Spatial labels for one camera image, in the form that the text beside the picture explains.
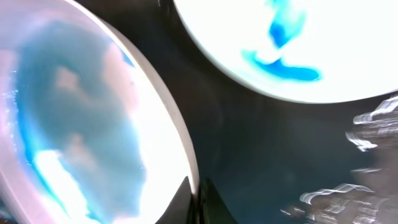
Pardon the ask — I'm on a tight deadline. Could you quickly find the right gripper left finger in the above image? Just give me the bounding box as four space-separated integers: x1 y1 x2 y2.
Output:
155 177 197 224

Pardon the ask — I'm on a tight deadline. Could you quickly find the white plate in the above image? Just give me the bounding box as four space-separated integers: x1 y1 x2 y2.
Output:
1 0 198 224
174 0 397 104

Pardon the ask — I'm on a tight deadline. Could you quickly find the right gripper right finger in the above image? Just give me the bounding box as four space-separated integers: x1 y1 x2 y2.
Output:
199 178 238 224

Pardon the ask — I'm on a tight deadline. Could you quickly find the large dark metal tray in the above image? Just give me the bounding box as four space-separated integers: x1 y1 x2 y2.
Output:
83 0 397 223

